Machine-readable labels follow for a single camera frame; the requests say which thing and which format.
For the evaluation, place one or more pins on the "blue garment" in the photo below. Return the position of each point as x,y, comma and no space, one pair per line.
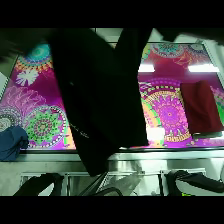
11,143

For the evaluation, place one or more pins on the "red garment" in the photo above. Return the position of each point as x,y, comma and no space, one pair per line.
201,106

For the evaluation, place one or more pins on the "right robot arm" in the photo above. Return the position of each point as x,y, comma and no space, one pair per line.
196,180

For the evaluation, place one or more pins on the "silver frame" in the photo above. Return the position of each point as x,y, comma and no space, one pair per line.
40,163

